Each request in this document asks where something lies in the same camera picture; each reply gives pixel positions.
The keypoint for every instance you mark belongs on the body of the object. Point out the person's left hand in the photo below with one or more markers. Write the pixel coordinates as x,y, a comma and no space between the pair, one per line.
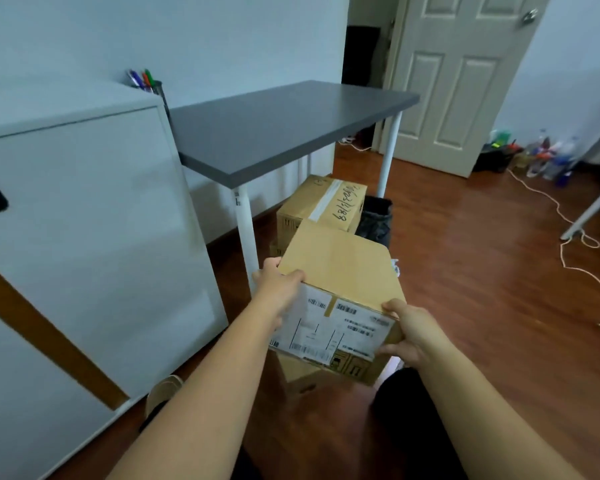
272,294

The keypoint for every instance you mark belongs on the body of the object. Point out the person's right hand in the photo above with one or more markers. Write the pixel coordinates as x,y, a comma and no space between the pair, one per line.
422,334

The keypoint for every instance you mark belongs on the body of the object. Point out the person's right thumb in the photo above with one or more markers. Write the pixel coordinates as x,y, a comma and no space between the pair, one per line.
394,307

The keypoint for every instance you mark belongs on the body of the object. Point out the person's left thumb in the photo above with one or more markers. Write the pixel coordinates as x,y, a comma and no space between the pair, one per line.
292,277

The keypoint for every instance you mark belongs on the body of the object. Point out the cardboard box with white label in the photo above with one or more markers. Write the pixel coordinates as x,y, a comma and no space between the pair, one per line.
340,274

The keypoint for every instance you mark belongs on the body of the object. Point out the person's left forearm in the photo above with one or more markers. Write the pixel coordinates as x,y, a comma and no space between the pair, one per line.
205,394

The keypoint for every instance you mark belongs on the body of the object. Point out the person's right forearm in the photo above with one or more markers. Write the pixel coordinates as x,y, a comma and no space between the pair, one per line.
485,419

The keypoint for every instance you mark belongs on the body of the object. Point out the white plastic bag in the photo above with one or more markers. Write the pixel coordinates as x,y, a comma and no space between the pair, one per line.
395,268

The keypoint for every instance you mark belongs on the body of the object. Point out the cardboard box with clear tape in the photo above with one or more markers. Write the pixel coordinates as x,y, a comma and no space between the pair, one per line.
310,204

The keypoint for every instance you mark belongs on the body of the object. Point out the black waste bin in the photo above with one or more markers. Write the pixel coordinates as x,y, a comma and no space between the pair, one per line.
376,219

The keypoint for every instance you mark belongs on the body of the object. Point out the plain cardboard box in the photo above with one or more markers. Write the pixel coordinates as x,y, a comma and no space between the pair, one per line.
300,369

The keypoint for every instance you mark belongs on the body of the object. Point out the black trousers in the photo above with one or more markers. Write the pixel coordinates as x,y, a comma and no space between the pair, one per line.
415,424

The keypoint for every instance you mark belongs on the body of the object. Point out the white power strip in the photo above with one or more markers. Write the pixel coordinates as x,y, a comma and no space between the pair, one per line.
352,142

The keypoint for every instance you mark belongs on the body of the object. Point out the grey desk with white legs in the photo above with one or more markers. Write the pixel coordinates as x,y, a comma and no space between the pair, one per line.
280,124

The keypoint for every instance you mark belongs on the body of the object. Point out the beige slipper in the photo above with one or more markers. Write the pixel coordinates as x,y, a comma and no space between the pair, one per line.
162,392

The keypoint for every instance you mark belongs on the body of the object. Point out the black basket with items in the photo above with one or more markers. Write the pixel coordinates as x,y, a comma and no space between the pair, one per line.
495,154

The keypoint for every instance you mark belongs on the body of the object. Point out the white cabinet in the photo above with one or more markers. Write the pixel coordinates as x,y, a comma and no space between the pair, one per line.
90,234

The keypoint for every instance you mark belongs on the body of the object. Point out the group of plastic bottles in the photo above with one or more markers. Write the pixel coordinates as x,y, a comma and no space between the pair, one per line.
550,157

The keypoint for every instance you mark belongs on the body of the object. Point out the white table leg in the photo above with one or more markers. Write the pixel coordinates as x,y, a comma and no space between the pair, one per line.
592,207

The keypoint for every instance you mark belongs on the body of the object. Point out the dark pen cup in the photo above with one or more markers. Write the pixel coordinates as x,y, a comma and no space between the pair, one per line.
159,92

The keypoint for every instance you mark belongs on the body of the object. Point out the dark furniture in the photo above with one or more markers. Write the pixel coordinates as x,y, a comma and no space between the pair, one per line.
360,54

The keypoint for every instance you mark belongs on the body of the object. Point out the white panel door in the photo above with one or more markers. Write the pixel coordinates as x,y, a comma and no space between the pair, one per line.
460,79

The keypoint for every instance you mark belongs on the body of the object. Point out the red marker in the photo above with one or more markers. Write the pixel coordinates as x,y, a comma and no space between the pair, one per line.
147,82

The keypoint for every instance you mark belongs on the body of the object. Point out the green marker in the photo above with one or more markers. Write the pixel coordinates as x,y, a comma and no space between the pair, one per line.
150,77

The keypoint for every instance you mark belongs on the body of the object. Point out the blue marker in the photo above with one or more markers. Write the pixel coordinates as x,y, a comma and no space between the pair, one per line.
133,78

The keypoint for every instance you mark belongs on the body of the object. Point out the silver door knob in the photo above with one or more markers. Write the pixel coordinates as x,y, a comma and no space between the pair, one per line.
530,15

